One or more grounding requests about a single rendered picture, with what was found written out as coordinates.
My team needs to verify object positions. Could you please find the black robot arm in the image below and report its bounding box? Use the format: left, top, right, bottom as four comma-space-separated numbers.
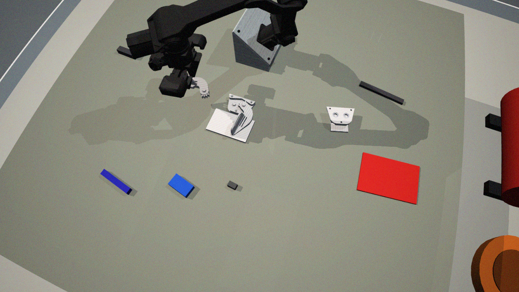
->
126, 0, 308, 71

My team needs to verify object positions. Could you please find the blue rectangular bar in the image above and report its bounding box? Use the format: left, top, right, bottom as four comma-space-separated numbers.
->
101, 169, 132, 195

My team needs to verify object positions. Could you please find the blue rectangular block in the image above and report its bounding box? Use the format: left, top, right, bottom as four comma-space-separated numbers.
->
168, 174, 194, 198

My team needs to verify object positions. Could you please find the red flat plate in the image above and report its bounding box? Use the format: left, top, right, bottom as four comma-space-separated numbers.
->
357, 152, 420, 204

